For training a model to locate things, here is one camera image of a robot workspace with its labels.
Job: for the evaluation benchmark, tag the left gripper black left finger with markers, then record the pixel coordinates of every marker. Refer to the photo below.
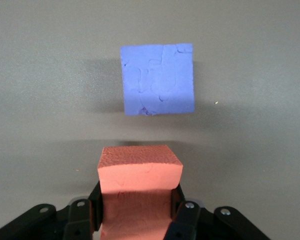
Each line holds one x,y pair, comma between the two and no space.
52,222

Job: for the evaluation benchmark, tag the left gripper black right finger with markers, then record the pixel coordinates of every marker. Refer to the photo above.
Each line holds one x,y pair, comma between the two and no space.
210,225

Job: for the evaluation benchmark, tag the orange foam block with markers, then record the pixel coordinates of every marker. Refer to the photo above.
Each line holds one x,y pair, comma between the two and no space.
137,190

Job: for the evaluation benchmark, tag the purple-blue foam block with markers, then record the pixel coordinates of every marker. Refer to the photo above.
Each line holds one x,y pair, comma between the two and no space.
158,80

